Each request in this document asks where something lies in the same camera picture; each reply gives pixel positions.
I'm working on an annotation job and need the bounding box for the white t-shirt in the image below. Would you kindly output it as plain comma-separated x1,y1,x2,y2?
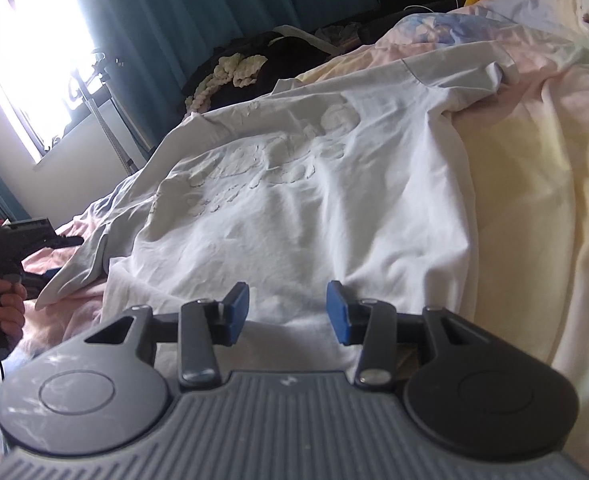
34,40,520,376

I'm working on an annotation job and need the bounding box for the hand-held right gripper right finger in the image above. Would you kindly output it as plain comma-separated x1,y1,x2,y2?
327,280,523,387

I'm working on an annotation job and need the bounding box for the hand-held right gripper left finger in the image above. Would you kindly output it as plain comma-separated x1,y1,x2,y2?
54,282,251,389

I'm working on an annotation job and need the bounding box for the grey strap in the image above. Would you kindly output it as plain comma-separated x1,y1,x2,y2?
272,25,341,57

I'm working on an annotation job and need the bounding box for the person's left hand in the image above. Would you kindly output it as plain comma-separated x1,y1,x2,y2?
0,282,28,349

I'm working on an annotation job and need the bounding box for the cream knitted blanket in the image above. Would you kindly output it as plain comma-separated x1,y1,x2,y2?
183,52,268,114

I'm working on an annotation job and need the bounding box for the small mixed clothes pile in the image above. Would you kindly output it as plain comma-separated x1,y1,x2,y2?
319,23,376,44

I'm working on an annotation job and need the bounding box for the window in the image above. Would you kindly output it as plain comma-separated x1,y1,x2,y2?
0,0,120,167

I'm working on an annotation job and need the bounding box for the dark clothes pile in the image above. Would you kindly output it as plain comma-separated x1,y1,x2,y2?
182,30,336,112

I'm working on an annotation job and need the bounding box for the pastel bed blanket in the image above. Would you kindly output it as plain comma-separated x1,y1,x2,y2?
0,0,589,480

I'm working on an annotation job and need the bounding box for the garment steamer stand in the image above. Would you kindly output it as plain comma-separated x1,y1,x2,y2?
64,47,141,177

